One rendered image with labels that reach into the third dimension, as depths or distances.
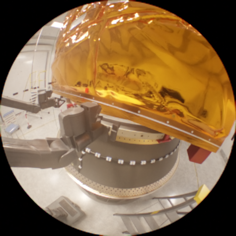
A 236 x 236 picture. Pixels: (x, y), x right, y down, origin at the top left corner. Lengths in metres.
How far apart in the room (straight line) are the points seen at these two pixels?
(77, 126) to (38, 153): 0.11
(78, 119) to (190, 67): 0.42
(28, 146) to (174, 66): 0.49
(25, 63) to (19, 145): 7.79
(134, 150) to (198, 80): 0.52
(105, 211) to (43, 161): 1.82
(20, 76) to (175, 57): 7.89
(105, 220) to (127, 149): 1.72
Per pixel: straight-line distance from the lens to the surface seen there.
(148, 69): 0.35
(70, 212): 1.79
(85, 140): 0.24
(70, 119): 0.19
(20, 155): 0.20
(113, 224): 2.01
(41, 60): 8.03
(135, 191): 0.79
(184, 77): 0.36
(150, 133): 0.47
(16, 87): 7.83
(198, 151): 0.63
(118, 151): 0.53
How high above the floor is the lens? 1.95
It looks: 26 degrees down
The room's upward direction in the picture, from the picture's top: 9 degrees clockwise
